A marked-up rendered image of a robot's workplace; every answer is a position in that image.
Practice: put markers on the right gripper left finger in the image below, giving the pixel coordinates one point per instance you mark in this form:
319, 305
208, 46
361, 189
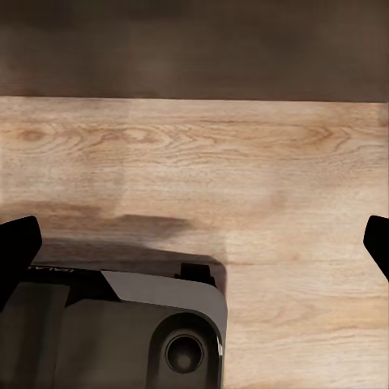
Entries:
19, 242

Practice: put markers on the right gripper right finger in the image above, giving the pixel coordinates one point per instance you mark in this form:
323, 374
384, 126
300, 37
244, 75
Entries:
376, 241

